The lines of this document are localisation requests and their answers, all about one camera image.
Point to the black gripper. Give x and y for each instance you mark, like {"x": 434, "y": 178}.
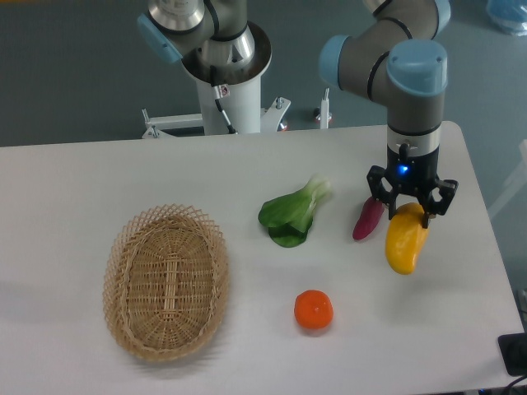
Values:
{"x": 416, "y": 173}

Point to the yellow mango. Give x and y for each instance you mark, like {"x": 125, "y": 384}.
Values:
{"x": 405, "y": 238}

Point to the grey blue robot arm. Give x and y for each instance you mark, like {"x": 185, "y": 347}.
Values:
{"x": 396, "y": 63}

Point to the purple sweet potato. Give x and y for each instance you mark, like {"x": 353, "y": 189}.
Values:
{"x": 371, "y": 213}

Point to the green bok choy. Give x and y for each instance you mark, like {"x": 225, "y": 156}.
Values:
{"x": 289, "y": 218}

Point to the orange tangerine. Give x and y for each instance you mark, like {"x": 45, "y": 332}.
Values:
{"x": 313, "y": 310}

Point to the black device at table edge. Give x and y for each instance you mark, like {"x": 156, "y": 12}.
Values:
{"x": 513, "y": 352}

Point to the blue object top right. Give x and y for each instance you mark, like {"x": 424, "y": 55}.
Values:
{"x": 508, "y": 15}

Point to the woven wicker basket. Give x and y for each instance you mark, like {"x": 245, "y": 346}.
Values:
{"x": 166, "y": 284}

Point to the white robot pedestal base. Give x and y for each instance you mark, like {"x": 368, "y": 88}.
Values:
{"x": 227, "y": 75}

